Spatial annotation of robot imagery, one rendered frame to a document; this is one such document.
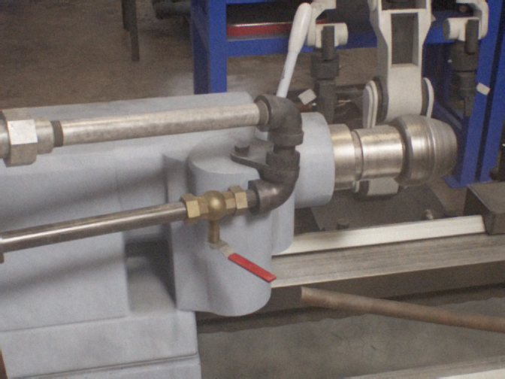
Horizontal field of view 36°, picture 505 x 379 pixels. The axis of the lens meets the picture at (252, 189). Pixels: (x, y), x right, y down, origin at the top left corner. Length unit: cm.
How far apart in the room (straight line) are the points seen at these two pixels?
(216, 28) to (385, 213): 85
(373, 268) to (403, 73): 122
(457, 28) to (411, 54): 16
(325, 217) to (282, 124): 188
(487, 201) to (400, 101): 105
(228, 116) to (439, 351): 65
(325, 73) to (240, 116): 163
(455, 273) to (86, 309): 61
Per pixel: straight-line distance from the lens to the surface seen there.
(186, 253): 82
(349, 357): 120
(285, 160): 73
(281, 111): 71
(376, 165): 92
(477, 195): 134
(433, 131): 94
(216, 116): 68
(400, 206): 270
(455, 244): 128
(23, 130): 61
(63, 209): 82
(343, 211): 263
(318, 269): 118
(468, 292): 132
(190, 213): 71
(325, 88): 232
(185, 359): 86
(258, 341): 121
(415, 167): 93
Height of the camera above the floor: 151
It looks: 29 degrees down
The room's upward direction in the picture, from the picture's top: straight up
